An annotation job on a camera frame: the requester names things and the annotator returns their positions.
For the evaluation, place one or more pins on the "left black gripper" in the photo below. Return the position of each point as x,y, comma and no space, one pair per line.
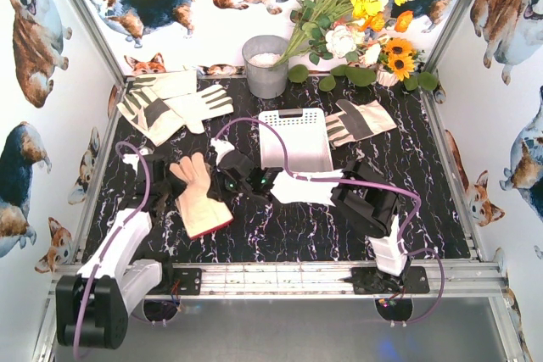
160,186

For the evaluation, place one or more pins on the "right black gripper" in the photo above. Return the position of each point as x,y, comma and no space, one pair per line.
244,173

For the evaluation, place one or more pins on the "tan leather glove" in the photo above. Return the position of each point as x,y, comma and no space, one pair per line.
200,214

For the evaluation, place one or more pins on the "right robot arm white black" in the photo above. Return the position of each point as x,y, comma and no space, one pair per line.
371,211

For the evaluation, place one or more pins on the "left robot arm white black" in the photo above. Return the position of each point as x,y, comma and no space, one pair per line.
94,305

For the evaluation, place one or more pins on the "white perforated storage basket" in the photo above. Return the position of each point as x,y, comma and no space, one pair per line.
304,135

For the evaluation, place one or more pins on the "white grey glove front-left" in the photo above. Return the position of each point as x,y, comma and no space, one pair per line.
159,118

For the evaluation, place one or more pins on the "white green glove back-left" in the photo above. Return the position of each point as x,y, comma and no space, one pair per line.
169,84

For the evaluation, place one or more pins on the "grey metal bucket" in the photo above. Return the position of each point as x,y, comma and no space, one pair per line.
266,75

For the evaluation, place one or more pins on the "white grey striped glove right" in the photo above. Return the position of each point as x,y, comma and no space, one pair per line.
354,123

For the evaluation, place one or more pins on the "white ribbed sunflower pot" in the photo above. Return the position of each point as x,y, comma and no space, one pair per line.
385,78

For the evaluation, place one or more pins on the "artificial flower bouquet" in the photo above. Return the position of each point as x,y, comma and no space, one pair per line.
366,35

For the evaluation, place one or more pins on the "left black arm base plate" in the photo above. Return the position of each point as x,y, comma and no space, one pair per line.
183,281

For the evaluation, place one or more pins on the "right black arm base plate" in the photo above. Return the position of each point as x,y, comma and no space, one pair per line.
371,280

